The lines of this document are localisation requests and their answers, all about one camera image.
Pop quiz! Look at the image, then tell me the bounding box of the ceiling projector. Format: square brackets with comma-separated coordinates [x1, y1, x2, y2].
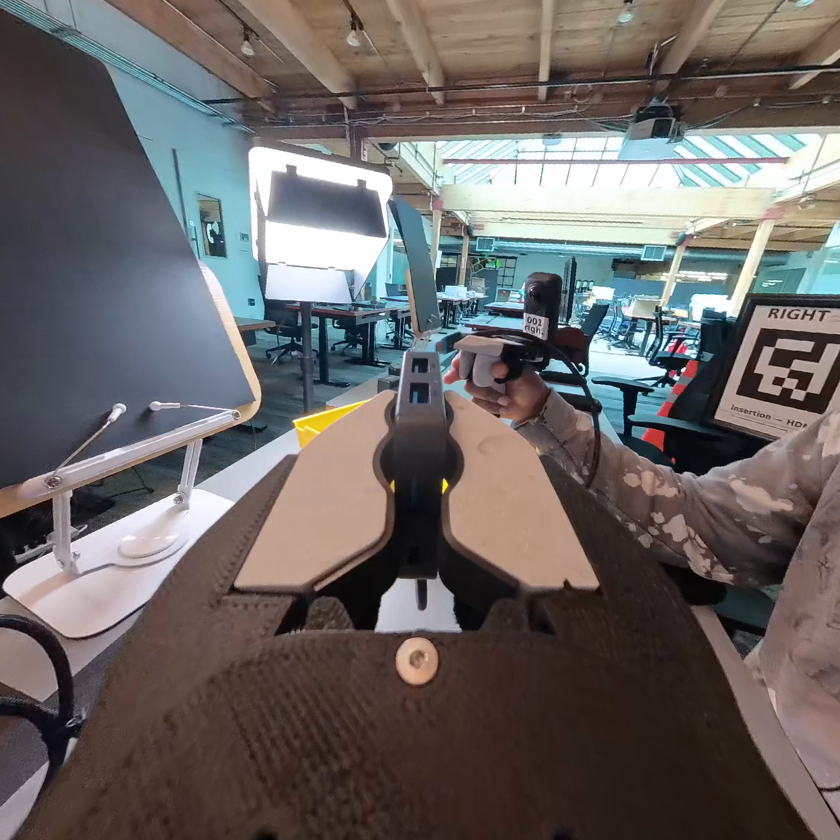
[620, 105, 686, 161]

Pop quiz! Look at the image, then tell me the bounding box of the white metal tablet stand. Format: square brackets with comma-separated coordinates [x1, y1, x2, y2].
[3, 402, 240, 641]

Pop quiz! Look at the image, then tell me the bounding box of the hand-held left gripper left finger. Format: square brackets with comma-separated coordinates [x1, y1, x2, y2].
[234, 390, 398, 592]

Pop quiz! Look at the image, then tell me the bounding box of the black board with wooden edge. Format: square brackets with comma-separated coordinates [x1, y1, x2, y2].
[387, 197, 442, 352]
[0, 13, 262, 519]

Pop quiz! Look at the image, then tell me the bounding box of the black office chair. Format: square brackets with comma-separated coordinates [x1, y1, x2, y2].
[262, 289, 304, 363]
[591, 308, 746, 473]

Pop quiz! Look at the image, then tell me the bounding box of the person's right forearm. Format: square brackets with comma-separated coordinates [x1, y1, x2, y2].
[515, 390, 840, 795]

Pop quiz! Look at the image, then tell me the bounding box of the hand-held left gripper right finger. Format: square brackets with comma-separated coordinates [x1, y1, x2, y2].
[445, 392, 600, 592]

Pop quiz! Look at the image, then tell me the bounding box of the black multiport hub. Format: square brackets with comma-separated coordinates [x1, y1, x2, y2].
[374, 350, 466, 613]

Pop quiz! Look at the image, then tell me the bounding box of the wooden top office desk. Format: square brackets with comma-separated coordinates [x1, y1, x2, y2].
[289, 301, 411, 388]

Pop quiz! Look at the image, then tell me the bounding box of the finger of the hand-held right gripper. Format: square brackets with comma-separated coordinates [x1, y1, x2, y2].
[455, 333, 526, 354]

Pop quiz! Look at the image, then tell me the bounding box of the studio light panel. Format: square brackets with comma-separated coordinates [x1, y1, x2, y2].
[248, 144, 395, 416]

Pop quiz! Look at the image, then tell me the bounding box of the person's right hand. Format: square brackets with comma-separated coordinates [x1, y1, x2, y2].
[443, 354, 552, 424]

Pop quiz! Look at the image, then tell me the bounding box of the framed black white marker sign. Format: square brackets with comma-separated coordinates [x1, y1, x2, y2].
[709, 293, 840, 442]

